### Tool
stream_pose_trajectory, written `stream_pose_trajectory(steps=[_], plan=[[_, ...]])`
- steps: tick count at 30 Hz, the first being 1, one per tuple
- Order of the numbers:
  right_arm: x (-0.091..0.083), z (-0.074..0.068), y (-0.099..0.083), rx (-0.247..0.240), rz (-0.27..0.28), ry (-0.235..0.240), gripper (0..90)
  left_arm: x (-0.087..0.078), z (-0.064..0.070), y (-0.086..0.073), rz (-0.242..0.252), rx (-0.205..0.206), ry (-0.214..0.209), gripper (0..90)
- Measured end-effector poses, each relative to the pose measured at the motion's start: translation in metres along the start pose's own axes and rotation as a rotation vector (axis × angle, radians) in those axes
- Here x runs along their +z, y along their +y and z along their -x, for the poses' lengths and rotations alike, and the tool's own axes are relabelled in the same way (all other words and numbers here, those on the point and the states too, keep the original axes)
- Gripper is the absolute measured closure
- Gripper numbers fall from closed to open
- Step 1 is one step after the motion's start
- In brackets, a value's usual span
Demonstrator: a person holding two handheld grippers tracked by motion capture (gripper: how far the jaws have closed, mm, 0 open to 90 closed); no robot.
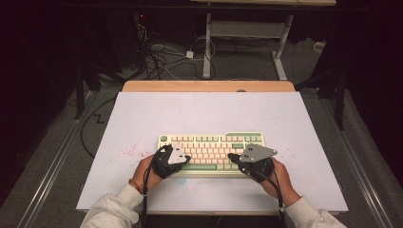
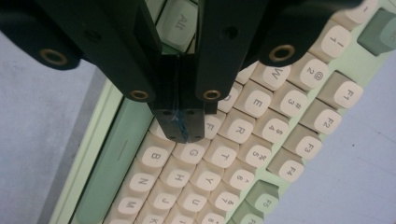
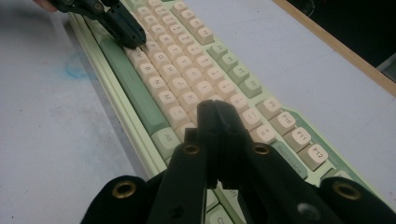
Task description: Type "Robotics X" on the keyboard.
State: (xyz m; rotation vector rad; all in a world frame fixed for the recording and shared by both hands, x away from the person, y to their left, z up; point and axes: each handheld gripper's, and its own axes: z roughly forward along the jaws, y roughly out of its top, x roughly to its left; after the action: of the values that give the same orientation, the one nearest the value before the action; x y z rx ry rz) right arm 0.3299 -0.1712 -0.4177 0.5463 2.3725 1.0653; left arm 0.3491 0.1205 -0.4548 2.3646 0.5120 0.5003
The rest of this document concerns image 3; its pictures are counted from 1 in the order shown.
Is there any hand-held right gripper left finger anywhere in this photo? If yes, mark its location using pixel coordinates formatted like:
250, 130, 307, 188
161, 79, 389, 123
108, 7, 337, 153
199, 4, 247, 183
183, 99, 224, 189

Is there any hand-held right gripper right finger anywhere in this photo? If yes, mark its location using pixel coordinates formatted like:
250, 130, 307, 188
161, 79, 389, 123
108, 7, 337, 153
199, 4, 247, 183
214, 100, 254, 190

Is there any green and cream mechanical keyboard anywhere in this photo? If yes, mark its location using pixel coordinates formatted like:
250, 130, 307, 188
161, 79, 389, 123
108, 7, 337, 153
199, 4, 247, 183
66, 0, 389, 224

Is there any dark metal frame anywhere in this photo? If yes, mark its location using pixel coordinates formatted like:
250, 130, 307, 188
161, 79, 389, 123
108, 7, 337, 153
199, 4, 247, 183
375, 51, 396, 83

